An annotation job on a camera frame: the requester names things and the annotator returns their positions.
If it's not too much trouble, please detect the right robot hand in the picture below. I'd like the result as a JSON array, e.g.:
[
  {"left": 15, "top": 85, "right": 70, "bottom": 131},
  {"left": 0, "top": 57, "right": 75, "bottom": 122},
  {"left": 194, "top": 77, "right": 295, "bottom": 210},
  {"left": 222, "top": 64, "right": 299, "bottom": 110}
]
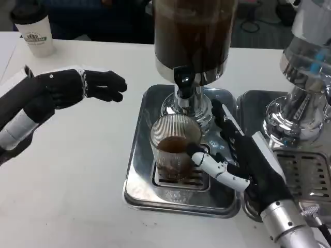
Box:
[{"left": 186, "top": 99, "right": 295, "bottom": 214}]

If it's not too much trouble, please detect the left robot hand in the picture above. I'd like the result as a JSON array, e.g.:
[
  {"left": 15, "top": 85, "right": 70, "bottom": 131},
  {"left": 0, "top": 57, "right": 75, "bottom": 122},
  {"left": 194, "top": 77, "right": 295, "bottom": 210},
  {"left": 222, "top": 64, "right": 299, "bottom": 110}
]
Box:
[{"left": 22, "top": 67, "right": 128, "bottom": 125}]

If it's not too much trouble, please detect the clear ribbed glass cup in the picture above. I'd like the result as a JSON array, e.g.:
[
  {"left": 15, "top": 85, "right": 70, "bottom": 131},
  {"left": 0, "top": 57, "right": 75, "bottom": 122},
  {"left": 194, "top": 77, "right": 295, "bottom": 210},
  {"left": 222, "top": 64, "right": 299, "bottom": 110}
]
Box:
[{"left": 149, "top": 115, "right": 205, "bottom": 183}]

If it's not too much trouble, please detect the black dispenser tap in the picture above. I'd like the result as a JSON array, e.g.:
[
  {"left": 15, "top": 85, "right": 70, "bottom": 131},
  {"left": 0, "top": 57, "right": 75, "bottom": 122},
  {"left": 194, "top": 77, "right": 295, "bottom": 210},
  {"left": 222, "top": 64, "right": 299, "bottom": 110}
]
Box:
[{"left": 172, "top": 65, "right": 197, "bottom": 99}]

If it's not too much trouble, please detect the steel slotted tray grid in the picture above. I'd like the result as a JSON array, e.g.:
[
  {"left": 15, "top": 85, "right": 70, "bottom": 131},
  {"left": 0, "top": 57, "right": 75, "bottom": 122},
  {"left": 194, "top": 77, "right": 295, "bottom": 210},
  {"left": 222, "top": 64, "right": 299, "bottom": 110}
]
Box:
[
  {"left": 151, "top": 160, "right": 210, "bottom": 191},
  {"left": 273, "top": 149, "right": 331, "bottom": 199}
]

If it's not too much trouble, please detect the white paper cup black lid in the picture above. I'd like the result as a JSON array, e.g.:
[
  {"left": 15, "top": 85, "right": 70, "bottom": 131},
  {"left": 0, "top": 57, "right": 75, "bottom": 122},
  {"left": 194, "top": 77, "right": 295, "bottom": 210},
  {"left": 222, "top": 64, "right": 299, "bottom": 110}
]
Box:
[{"left": 10, "top": 2, "right": 56, "bottom": 58}]

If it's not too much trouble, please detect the steel drip tray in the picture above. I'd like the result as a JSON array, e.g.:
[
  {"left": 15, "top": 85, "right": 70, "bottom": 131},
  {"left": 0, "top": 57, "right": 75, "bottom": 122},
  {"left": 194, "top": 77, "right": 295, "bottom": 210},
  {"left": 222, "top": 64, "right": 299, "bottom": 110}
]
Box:
[
  {"left": 123, "top": 84, "right": 241, "bottom": 219},
  {"left": 236, "top": 89, "right": 331, "bottom": 223}
]

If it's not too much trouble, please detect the person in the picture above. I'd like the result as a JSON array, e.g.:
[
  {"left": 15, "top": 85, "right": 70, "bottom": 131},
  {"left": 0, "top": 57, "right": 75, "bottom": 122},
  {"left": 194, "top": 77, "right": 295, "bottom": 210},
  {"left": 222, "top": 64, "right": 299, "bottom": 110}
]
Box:
[{"left": 38, "top": 0, "right": 156, "bottom": 44}]

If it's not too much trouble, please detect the drink dispenser with brown drink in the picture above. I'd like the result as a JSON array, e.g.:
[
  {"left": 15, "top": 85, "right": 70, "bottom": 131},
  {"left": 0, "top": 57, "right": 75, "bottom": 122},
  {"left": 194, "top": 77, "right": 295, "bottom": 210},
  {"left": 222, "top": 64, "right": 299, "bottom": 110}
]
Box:
[{"left": 152, "top": 0, "right": 237, "bottom": 135}]

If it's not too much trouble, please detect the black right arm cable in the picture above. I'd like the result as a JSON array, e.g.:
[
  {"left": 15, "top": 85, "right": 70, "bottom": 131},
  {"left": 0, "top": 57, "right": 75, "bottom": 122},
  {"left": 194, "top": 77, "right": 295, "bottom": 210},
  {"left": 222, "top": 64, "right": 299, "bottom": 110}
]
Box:
[{"left": 301, "top": 204, "right": 331, "bottom": 240}]

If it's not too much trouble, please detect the black floor cable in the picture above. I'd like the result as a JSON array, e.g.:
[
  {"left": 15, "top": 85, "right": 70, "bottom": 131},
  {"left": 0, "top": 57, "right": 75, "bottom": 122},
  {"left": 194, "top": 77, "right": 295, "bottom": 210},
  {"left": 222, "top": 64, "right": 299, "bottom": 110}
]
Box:
[{"left": 240, "top": 19, "right": 261, "bottom": 34}]

